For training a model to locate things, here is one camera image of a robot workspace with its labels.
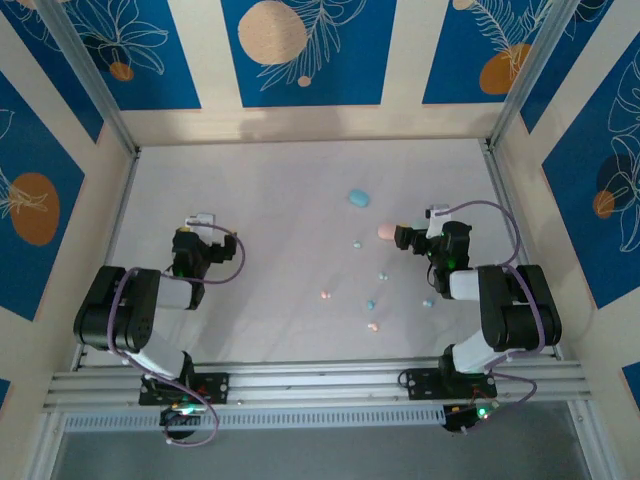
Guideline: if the blue poster with lily drawing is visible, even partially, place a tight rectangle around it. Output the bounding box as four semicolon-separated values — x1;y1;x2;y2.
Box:
542;44;640;310
64;0;202;111

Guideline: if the aluminium mounting beam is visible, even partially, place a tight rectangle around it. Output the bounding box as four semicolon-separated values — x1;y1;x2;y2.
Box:
42;355;594;415

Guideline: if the blue poster with fern drawing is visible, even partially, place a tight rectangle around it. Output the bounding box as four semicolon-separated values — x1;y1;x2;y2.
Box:
422;0;556;106

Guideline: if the blue poster with beige circle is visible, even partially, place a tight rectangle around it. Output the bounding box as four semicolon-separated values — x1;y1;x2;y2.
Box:
221;0;398;108

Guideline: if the blue poster with orange circle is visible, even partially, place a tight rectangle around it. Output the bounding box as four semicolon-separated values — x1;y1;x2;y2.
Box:
0;69;86;322

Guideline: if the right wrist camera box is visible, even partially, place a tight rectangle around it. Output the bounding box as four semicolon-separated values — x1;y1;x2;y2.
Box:
424;203;452;239

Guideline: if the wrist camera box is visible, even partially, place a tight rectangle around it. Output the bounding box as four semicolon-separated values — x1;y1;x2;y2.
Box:
182;212;219;234
424;203;452;239

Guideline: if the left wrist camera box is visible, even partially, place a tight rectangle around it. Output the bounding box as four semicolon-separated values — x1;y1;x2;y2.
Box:
182;212;219;234

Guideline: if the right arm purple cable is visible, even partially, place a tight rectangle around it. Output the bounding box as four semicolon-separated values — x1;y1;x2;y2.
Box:
433;200;546;417

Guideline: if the aluminium side rail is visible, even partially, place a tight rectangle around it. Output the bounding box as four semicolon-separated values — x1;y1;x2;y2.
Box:
72;149;142;371
479;139;564;359

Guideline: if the grey slotted cable duct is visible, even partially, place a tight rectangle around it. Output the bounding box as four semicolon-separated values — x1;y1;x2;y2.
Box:
62;407;447;434

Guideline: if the aluminium frame post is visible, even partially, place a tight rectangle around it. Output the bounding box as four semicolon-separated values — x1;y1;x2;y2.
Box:
487;0;614;150
37;0;142;157

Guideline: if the blue floral wall poster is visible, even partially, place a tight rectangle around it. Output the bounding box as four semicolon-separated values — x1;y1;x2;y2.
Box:
0;7;105;145
519;0;617;135

